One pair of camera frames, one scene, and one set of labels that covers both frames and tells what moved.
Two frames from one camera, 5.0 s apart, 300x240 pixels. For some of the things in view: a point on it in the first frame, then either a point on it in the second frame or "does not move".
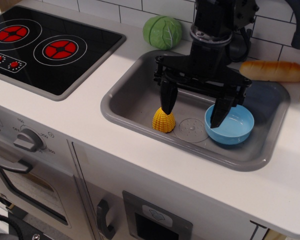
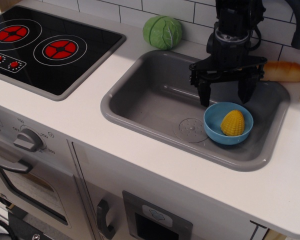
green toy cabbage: [162, 32] does not move
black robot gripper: [205, 68] to [230, 62]
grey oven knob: [29, 140] does not move
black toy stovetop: [47, 54] does not move
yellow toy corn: [162, 122] to [232, 123]
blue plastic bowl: [236, 127] does not move
